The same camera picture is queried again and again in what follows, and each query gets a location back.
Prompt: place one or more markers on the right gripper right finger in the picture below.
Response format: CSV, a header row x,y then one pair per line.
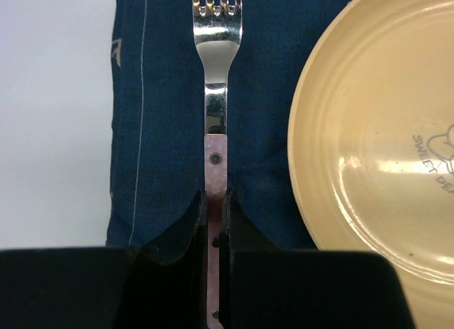
x,y
265,286

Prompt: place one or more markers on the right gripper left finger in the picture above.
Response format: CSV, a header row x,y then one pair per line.
x,y
158,285

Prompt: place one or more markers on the yellow round plate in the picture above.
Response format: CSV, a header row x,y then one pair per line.
x,y
370,144

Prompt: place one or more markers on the dark blue fish-print cloth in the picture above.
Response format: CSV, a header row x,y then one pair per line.
x,y
157,150

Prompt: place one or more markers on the pink-handled metal fork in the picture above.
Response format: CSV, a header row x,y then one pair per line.
x,y
218,31

